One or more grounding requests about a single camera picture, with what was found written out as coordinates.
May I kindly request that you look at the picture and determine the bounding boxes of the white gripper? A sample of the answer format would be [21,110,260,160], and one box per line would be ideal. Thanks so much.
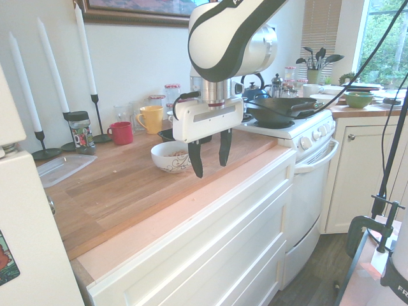
[172,96,245,179]

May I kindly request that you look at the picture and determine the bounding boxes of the cereal pieces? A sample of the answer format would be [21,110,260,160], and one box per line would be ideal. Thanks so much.
[163,149,191,158]

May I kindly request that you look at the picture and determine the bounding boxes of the white bowl with swirl pattern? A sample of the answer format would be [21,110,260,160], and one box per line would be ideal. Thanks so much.
[150,141,194,175]

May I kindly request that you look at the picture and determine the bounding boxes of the black plastic food container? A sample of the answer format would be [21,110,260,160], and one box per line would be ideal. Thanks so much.
[157,129,175,143]

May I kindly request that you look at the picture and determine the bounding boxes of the yellow mug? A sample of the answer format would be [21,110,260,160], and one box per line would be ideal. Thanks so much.
[136,105,164,135]

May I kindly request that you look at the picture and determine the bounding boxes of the tall jar red checkered lid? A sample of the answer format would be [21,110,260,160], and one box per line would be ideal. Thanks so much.
[164,83,182,108]

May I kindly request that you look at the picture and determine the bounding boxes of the black wok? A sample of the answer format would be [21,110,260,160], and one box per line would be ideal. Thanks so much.
[245,97,324,126]

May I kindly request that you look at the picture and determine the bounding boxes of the clear drinking glass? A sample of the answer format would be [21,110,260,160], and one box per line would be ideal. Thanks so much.
[113,104,133,124]
[129,100,146,133]

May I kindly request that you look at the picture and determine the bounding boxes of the red mug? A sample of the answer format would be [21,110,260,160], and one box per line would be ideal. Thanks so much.
[106,121,134,146]

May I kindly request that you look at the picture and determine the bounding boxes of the glass french press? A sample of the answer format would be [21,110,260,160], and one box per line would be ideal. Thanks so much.
[270,73,285,98]

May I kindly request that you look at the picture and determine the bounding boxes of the white drawer cabinet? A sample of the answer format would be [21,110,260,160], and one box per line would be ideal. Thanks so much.
[85,149,299,306]

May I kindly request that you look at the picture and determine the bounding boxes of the white kitchen stove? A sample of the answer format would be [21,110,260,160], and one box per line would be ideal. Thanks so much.
[234,106,340,291]

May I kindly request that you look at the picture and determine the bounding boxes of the tall black candle holder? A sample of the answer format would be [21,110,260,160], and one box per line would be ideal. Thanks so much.
[91,94,113,144]

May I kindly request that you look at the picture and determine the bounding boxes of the spice jar with black lid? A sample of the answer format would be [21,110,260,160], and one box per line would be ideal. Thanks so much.
[67,110,96,156]

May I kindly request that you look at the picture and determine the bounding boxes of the wide white bowl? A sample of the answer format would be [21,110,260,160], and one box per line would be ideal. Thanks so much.
[320,85,347,98]

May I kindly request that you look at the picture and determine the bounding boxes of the white door cabinet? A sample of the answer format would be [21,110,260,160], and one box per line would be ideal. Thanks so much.
[324,115,408,235]

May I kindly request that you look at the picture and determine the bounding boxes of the clear plastic lid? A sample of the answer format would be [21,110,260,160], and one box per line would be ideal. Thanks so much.
[36,154,98,189]

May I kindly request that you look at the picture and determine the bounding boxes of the small green plant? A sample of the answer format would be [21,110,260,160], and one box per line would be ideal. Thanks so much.
[338,71,356,85]

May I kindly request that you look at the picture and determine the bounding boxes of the green bowl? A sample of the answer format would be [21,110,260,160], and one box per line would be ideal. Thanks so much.
[343,91,375,109]

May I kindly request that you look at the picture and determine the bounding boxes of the green metal clamp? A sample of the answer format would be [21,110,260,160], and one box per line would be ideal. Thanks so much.
[346,200,406,259]

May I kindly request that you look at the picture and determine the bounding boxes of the wooden window blind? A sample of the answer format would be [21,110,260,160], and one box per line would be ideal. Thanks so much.
[301,0,342,81]

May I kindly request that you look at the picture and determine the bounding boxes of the short black candle holder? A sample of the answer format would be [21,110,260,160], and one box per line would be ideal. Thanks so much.
[31,130,62,161]

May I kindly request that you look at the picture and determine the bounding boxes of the black stand pole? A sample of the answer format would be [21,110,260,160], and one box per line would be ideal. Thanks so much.
[370,79,408,221]

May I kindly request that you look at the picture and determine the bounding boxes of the medium white taper candle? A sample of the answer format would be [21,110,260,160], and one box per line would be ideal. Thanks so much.
[36,17,70,113]

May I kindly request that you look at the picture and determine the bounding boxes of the white refrigerator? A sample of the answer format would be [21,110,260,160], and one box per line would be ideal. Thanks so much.
[0,63,85,306]

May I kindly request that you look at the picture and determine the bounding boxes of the short white taper candle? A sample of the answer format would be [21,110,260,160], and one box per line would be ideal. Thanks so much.
[8,31,43,133]

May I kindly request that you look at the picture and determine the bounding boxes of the pink topped robot table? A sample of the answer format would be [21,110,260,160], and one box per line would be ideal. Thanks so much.
[334,215,408,306]

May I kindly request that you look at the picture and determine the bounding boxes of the colourful fridge magnet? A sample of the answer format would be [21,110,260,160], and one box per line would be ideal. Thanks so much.
[0,229,21,286]

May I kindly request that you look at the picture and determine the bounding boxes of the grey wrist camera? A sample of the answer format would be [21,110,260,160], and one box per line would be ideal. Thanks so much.
[230,79,245,96]

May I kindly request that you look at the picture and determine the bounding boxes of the blue kettle black handle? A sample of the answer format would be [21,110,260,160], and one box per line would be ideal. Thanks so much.
[241,72,272,100]

